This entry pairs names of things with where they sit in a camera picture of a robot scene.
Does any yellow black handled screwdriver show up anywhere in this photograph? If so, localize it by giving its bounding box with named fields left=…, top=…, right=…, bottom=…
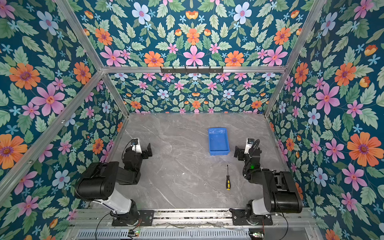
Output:
left=226, top=165, right=231, bottom=191

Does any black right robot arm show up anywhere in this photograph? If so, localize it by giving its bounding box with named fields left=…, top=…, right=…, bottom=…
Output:
left=233, top=138, right=303, bottom=225

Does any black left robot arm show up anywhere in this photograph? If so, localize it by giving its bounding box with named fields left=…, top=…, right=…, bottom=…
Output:
left=75, top=139, right=155, bottom=227

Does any blue plastic bin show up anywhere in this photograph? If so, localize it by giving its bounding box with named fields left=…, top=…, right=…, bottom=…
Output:
left=209, top=128, right=230, bottom=156

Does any black hook rack bar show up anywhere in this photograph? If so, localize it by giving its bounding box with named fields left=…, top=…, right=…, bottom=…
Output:
left=160, top=67, right=224, bottom=74

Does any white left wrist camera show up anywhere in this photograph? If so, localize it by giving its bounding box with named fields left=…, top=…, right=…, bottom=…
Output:
left=131, top=139, right=142, bottom=154

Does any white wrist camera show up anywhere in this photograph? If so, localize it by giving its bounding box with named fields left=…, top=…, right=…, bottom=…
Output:
left=244, top=138, right=255, bottom=154
left=131, top=139, right=142, bottom=154

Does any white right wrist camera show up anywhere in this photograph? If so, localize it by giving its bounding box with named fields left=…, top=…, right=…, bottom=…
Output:
left=244, top=138, right=255, bottom=154

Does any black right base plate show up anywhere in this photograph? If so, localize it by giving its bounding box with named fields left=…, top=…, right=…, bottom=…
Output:
left=230, top=209, right=273, bottom=226

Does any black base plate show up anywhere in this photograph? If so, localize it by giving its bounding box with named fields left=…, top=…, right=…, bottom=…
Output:
left=112, top=210, right=155, bottom=227
left=230, top=209, right=273, bottom=226

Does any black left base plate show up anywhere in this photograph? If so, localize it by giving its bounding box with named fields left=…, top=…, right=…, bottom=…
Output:
left=112, top=210, right=155, bottom=227

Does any white slotted cable duct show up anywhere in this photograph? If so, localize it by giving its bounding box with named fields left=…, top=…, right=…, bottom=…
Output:
left=76, top=229, right=251, bottom=240

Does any aluminium front mounting rail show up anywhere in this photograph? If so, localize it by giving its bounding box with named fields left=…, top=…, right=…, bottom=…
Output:
left=70, top=208, right=318, bottom=229

